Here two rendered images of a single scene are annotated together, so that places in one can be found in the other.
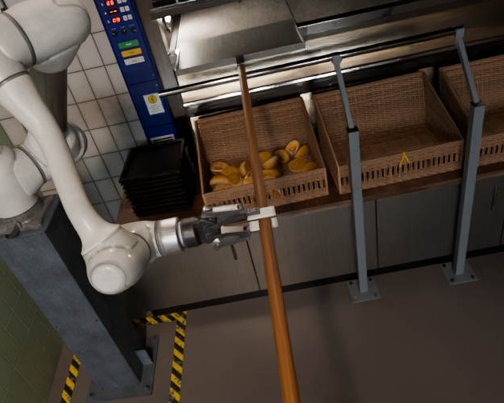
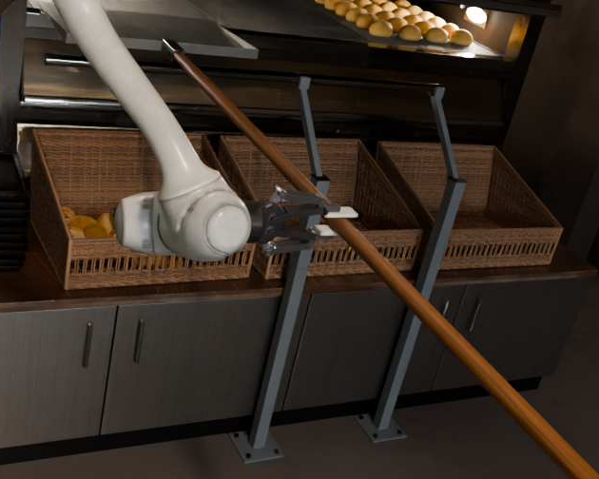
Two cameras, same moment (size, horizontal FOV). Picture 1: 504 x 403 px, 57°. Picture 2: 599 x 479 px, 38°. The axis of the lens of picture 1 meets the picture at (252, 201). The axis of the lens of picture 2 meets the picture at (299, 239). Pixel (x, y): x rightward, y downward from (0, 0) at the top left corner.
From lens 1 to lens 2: 0.95 m
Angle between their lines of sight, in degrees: 33
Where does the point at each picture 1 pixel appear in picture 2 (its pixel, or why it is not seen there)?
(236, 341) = not seen: outside the picture
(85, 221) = (186, 149)
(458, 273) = (381, 428)
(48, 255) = not seen: outside the picture
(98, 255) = (217, 194)
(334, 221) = (250, 319)
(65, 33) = not seen: outside the picture
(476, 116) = (454, 195)
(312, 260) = (198, 385)
